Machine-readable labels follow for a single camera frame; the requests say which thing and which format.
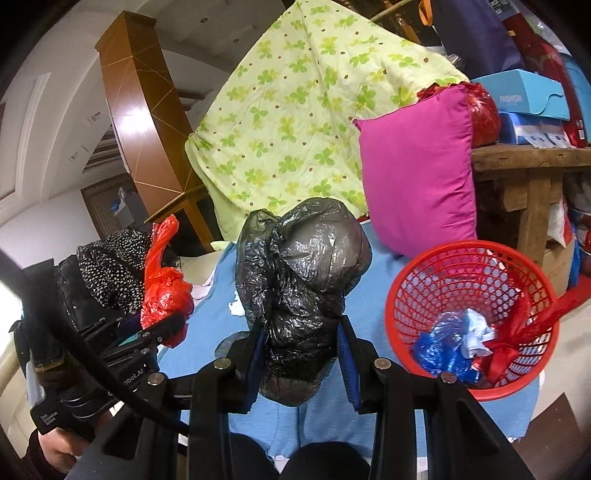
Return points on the white bag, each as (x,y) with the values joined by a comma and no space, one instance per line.
(478,332)

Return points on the green floral blanket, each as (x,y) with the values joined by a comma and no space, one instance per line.
(295,115)

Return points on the wooden stair railing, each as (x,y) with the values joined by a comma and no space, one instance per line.
(401,27)

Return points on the shiny red plastic bag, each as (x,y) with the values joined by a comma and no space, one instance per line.
(482,120)

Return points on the person's left hand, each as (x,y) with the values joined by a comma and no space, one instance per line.
(55,454)

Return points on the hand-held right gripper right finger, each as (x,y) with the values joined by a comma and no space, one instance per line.
(350,369)

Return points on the black plastic bag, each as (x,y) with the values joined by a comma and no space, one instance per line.
(300,286)

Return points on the black white-spotted cloth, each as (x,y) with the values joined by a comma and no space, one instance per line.
(115,263)

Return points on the blue blanket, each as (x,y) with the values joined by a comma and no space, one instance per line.
(323,424)

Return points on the light blue box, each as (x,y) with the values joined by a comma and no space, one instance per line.
(521,92)

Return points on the cardboard box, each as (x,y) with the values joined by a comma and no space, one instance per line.
(556,267)

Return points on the red gift bag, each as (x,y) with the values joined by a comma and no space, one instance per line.
(545,55)

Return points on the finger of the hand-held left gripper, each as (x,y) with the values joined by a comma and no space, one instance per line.
(168,328)

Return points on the white crumpled tissue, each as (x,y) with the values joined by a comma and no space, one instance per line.
(236,308)

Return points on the person's dark trousers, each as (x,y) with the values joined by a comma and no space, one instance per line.
(323,461)

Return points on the wooden door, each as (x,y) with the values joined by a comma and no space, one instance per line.
(99,207)

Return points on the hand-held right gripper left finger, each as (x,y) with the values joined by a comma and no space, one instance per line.
(253,369)

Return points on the white and blue printed box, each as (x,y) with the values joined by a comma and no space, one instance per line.
(531,131)

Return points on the red mesh basket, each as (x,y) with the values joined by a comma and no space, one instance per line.
(415,295)

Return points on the pink pillow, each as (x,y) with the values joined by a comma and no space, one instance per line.
(415,175)

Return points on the blue plastic bag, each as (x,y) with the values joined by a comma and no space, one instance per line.
(438,350)

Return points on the wooden table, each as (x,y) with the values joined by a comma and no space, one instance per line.
(531,161)

